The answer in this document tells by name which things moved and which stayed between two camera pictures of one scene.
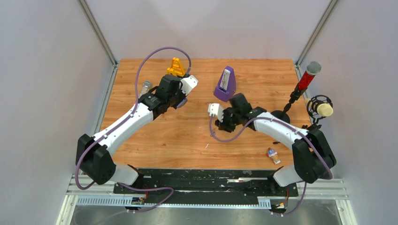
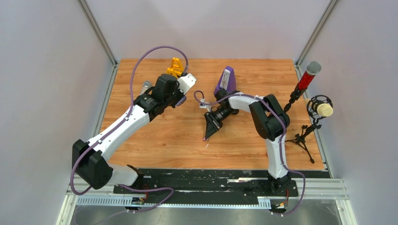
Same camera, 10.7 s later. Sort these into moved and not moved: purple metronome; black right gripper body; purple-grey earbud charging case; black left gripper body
Moved: black right gripper body
Not moved: purple-grey earbud charging case; black left gripper body; purple metronome
